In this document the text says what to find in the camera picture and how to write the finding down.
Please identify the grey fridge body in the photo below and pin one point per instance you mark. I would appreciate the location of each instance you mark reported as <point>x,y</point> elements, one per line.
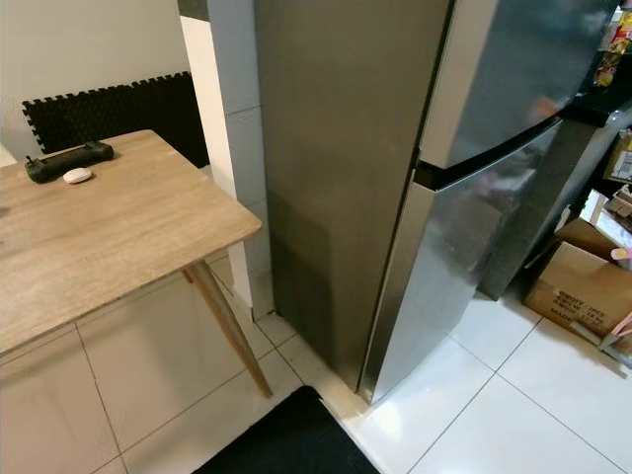
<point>336,178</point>

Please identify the small white oval object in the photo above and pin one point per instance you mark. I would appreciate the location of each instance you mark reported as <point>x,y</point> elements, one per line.
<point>77,176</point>

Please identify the black handheld controller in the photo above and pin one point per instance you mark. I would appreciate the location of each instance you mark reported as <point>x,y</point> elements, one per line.
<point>64,161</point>

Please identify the light wooden table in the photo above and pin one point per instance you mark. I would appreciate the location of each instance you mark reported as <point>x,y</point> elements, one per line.
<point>118,247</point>

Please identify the black foam puzzle mat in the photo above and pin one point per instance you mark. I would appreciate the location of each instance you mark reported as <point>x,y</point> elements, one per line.
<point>118,114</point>

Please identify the black floor mat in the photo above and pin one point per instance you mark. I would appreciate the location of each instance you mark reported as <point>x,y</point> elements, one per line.
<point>286,444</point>

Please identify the printed cardboard box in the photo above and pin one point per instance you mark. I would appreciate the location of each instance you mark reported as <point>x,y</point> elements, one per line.
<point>578,291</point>

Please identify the plain cardboard box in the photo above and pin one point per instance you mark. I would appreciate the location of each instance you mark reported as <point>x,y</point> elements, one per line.
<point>588,237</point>

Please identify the black kitchen countertop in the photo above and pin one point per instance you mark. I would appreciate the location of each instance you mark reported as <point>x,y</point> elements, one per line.
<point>602,111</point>

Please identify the small brown box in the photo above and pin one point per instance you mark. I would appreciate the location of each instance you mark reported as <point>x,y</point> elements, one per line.
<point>620,158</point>

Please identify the yellow red snack packets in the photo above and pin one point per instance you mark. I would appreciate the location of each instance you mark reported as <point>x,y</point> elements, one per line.
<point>614,49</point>

